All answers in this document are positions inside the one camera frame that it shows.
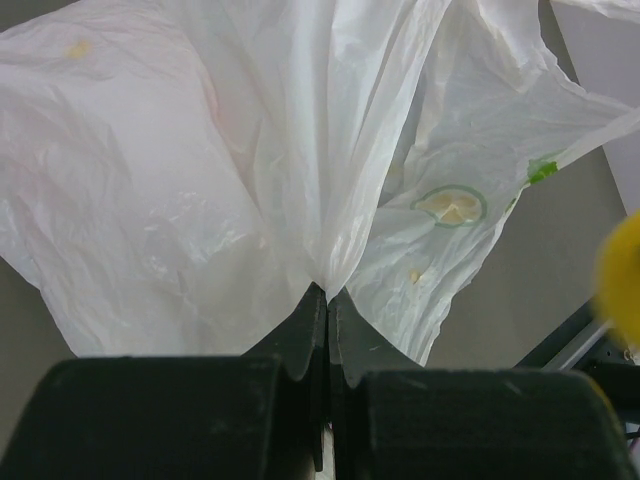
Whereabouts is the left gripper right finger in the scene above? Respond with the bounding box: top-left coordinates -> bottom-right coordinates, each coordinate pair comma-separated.
327,292 -> 631,479

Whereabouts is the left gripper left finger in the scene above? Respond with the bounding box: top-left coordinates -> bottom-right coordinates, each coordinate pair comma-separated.
1,284 -> 327,479

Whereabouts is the white printed plastic bag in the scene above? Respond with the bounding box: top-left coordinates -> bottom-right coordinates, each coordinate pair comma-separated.
1,1 -> 639,363

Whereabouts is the yellow fruit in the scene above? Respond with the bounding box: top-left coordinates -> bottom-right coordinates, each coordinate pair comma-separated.
593,211 -> 640,352

